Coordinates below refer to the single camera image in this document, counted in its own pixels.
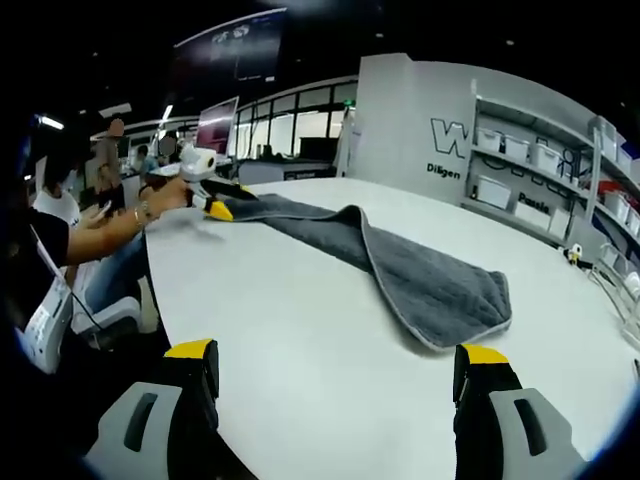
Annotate person's blue jeans legs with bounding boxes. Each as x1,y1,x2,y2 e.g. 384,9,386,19
82,232,151,314

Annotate grey metal shelf unit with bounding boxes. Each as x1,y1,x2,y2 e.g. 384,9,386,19
459,82,640,261

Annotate black framed glass partition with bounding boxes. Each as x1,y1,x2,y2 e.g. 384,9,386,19
234,82,359,161

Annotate white chair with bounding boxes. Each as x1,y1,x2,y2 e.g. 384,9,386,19
69,294,151,346

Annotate row of white storage bins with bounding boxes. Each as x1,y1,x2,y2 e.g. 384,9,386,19
474,117,640,241

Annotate clear wire rack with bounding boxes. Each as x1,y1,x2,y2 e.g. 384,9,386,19
589,242,640,346

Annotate purple screen monitor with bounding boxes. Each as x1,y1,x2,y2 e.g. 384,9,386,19
195,97,240,159

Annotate white chest device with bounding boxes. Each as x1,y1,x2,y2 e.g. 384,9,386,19
14,279,74,376

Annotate person's left hand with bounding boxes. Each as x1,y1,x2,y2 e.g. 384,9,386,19
141,174,194,220

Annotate grey towel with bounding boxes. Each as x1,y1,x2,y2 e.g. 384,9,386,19
227,192,514,354

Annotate large dark overhead screen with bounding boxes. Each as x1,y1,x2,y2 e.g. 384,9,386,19
169,7,289,106

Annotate black box with label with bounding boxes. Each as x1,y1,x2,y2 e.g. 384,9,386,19
282,167,336,182

